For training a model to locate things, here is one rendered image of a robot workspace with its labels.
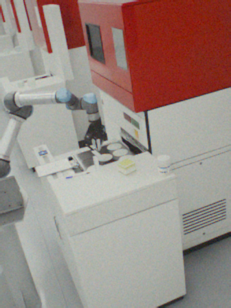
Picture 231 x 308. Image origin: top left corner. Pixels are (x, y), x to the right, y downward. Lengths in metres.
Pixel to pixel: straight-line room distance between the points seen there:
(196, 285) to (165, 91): 1.33
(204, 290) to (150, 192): 0.97
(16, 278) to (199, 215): 1.31
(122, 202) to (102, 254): 0.32
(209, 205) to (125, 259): 0.87
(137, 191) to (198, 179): 0.74
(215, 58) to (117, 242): 1.21
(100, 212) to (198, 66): 1.02
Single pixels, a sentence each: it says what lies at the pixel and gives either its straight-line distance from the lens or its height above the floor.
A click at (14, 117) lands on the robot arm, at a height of 1.24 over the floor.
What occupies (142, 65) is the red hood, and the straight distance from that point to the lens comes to 2.08.
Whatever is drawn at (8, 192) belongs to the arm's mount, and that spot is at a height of 0.94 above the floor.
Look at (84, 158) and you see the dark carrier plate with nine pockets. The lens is 2.43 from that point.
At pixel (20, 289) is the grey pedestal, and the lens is 2.64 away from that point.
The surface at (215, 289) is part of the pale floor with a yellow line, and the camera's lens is 2.69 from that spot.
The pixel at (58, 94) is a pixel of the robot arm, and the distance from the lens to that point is 2.10.
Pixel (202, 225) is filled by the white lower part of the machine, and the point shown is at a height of 0.24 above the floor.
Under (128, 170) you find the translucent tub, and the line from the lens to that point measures 2.00.
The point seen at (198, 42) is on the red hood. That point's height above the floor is 1.54.
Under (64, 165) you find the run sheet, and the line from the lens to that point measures 2.25.
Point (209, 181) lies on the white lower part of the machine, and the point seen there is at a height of 0.59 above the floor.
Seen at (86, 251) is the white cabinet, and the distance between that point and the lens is 1.99.
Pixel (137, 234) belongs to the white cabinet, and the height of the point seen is 0.68.
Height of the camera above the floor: 1.99
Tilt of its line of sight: 27 degrees down
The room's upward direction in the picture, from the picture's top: 9 degrees counter-clockwise
